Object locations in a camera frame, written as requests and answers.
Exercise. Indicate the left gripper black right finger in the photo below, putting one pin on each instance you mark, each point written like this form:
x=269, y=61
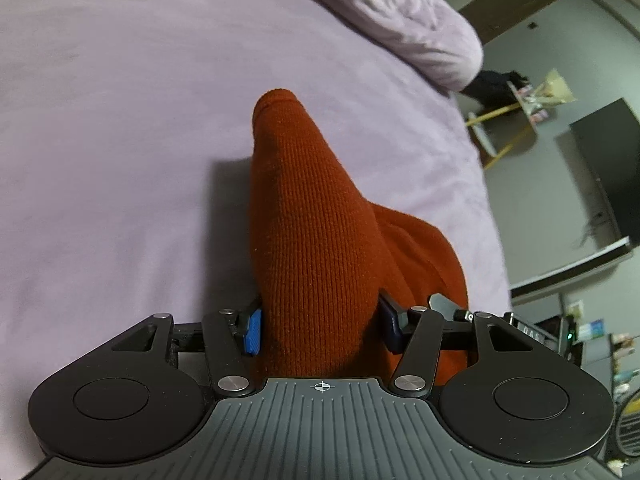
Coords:
x=415, y=335

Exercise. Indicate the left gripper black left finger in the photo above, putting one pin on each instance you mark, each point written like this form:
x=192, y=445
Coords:
x=231, y=339

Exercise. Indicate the red knit sweater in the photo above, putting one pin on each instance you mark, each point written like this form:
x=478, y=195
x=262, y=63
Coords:
x=321, y=253

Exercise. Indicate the black clothing pile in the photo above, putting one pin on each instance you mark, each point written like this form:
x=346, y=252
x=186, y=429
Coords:
x=491, y=89

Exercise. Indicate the yellow legged side table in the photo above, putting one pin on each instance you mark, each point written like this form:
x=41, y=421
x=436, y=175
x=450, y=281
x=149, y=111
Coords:
x=499, y=132

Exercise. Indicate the purple bed sheet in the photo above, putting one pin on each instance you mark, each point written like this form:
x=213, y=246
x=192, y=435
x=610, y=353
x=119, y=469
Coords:
x=125, y=165

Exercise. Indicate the wrapped flower bouquet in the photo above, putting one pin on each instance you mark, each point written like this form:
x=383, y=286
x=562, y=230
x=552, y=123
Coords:
x=552, y=92

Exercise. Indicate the purple rumpled duvet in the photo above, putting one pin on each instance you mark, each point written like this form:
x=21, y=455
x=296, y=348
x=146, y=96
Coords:
x=429, y=35

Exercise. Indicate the dark wooden door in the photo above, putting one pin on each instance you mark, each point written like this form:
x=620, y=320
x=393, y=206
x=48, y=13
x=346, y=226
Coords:
x=492, y=18

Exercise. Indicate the black wall television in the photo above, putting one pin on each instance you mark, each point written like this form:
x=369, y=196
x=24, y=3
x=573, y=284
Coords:
x=608, y=140

